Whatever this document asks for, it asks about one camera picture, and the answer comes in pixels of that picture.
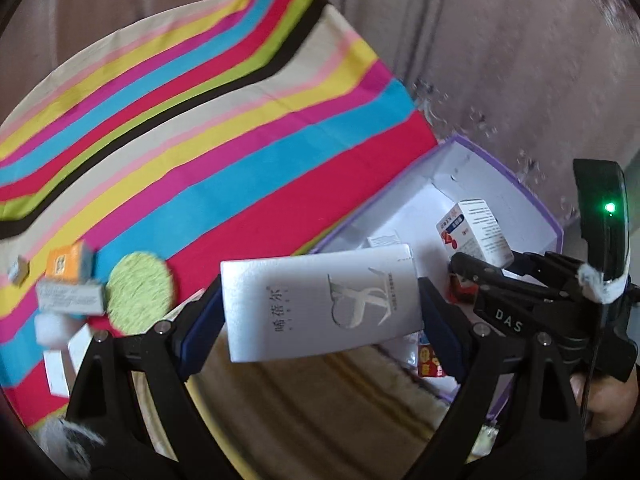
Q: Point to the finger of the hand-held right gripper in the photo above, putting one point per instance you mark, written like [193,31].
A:
[480,272]
[545,262]

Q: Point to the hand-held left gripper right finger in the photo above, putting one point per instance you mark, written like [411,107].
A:
[442,340]

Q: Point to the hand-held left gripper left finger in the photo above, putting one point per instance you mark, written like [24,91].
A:
[200,332]

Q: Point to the white medicine box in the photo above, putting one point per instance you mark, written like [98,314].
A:
[480,230]

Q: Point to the silver-white box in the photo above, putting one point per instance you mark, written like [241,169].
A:
[300,305]

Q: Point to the purple cardboard box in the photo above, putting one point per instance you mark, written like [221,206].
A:
[470,167]

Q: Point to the white foam block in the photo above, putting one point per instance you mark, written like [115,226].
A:
[52,330]

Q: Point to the orange box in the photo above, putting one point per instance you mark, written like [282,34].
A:
[65,260]

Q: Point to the person's right hand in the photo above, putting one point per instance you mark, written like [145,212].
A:
[607,410]

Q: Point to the red printed box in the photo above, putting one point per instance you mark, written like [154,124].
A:
[431,362]

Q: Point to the green round coaster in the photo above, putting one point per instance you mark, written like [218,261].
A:
[140,292]

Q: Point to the grey-white printed box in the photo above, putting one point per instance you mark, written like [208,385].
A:
[70,297]

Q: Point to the gold striped velvet cushion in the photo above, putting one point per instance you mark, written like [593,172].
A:
[325,410]

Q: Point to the white open cardboard box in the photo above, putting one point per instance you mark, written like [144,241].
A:
[57,372]

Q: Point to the colourful striped cloth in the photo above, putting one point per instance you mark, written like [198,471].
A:
[225,135]

